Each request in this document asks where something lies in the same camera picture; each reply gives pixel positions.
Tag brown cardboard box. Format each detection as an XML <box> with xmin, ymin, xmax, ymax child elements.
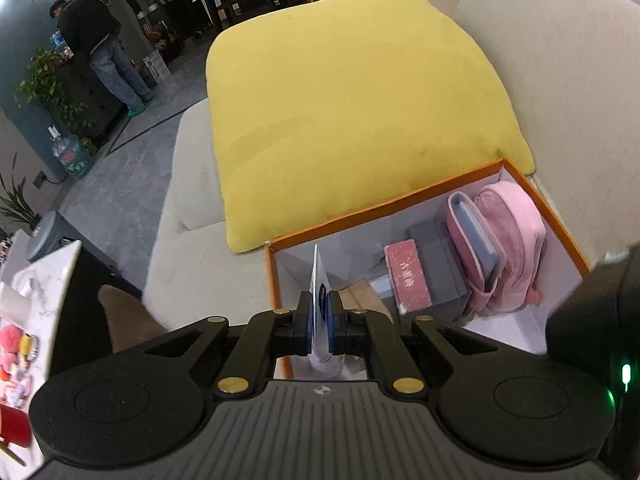
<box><xmin>338</xmin><ymin>280</ymin><xmax>395</xmax><ymax>323</ymax></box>

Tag dark box red top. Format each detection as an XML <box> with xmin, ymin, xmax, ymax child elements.
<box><xmin>384</xmin><ymin>240</ymin><xmax>432</xmax><ymax>316</ymax></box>

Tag orange storage box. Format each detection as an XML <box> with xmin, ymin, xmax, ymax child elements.
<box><xmin>267</xmin><ymin>160</ymin><xmax>589</xmax><ymax>380</ymax></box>

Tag grey box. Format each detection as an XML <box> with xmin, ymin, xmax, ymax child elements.
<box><xmin>407</xmin><ymin>220</ymin><xmax>471</xmax><ymax>322</ymax></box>

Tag pink pouch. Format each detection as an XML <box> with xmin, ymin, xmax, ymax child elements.
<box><xmin>446</xmin><ymin>181</ymin><xmax>547</xmax><ymax>313</ymax></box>

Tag brown sock foot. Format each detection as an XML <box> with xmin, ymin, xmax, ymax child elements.
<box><xmin>98</xmin><ymin>285</ymin><xmax>167</xmax><ymax>353</ymax></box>

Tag yellow cushion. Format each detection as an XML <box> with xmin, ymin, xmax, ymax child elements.
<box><xmin>206</xmin><ymin>0</ymin><xmax>535</xmax><ymax>254</ymax></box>

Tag marble coffee table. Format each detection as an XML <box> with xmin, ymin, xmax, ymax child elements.
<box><xmin>0</xmin><ymin>238</ymin><xmax>84</xmax><ymax>480</ymax></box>

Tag yellow toy on table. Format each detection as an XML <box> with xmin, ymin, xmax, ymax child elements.
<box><xmin>18</xmin><ymin>333</ymin><xmax>40</xmax><ymax>363</ymax></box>

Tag pink plush toy on table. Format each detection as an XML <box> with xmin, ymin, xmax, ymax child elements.
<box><xmin>0</xmin><ymin>324</ymin><xmax>23</xmax><ymax>363</ymax></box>

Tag water bottle jug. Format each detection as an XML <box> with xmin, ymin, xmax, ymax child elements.
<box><xmin>48</xmin><ymin>125</ymin><xmax>92</xmax><ymax>180</ymax></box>

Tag red mug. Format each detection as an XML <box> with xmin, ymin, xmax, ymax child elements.
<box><xmin>0</xmin><ymin>404</ymin><xmax>32</xmax><ymax>448</ymax></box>

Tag beige sofa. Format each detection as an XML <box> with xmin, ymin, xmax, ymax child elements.
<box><xmin>143</xmin><ymin>0</ymin><xmax>639</xmax><ymax>330</ymax></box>

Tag potted green plant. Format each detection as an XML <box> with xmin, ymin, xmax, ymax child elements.
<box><xmin>14</xmin><ymin>48</ymin><xmax>94</xmax><ymax>136</ymax></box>

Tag standing person in background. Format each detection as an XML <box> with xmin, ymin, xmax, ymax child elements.
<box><xmin>49</xmin><ymin>0</ymin><xmax>153</xmax><ymax>117</ymax></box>

